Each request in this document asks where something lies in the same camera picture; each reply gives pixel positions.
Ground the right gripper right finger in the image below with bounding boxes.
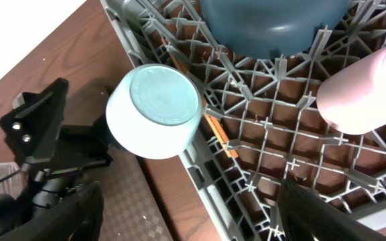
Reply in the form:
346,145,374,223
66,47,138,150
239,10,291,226
277,180,386,241

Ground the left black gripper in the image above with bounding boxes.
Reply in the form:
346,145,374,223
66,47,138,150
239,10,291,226
0,78,116,182

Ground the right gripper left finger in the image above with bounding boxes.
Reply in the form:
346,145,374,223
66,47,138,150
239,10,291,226
0,181,104,241

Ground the light blue rice bowl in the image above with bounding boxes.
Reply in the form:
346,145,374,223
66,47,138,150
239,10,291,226
105,64,202,159

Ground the pink cup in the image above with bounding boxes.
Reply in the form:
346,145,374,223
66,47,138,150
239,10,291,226
316,47,386,135

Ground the blue plate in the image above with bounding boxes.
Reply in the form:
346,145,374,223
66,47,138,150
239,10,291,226
199,0,350,59

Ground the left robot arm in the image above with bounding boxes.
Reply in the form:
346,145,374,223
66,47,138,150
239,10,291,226
0,78,112,240

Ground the grey dishwasher rack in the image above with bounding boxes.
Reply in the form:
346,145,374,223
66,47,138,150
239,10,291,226
102,1,386,240

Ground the dark brown serving tray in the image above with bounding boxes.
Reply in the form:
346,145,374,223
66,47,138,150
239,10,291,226
96,148,172,241

